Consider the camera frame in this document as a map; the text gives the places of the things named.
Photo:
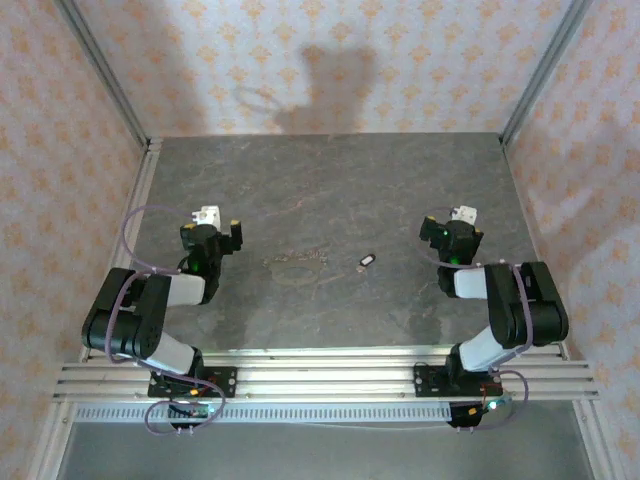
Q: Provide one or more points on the aluminium frame leg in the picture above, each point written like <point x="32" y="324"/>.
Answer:
<point x="52" y="445"/>
<point x="595" y="445"/>

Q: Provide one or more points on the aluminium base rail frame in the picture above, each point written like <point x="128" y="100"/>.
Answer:
<point x="325" y="380"/>

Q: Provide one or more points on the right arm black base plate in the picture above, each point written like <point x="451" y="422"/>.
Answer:
<point x="425" y="382"/>

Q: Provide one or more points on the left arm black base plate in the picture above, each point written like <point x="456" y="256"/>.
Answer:
<point x="227" y="382"/>

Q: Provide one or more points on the aluminium side rail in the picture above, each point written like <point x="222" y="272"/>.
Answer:
<point x="144" y="175"/>

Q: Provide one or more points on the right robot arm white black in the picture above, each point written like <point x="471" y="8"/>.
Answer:
<point x="530" y="305"/>

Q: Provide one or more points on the black key tag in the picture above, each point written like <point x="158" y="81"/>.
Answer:
<point x="368" y="260"/>

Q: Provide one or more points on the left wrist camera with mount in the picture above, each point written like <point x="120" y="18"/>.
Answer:
<point x="206" y="215"/>

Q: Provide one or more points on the grey metal lower panel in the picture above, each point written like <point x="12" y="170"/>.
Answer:
<point x="325" y="455"/>

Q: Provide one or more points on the left aluminium corner post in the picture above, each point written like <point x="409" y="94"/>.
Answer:
<point x="102" y="65"/>

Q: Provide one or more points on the aluminium corner post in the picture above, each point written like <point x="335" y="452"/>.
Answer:
<point x="546" y="65"/>
<point x="102" y="65"/>

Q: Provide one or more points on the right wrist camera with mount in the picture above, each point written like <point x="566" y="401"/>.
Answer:
<point x="467" y="213"/>

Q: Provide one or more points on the right aluminium corner post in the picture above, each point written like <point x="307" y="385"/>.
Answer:
<point x="546" y="65"/>

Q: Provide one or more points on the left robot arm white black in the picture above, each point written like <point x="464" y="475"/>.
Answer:
<point x="125" y="320"/>

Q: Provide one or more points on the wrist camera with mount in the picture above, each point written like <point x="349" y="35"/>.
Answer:
<point x="467" y="213"/>
<point x="206" y="215"/>

